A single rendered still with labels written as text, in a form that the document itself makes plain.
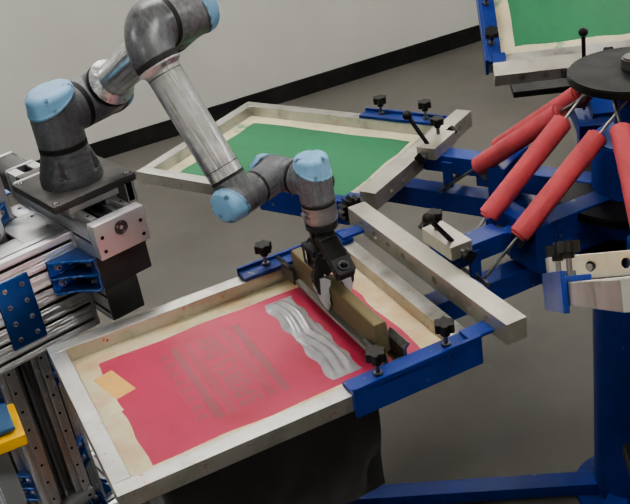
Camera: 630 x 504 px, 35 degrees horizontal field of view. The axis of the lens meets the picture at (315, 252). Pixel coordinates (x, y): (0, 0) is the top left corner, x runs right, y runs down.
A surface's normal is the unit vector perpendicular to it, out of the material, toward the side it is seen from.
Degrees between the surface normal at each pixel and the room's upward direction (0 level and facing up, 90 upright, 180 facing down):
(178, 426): 0
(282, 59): 90
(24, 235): 0
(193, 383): 0
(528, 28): 32
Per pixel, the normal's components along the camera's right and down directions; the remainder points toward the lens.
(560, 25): -0.15, -0.47
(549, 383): -0.14, -0.86
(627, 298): -0.13, -0.04
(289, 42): 0.44, 0.38
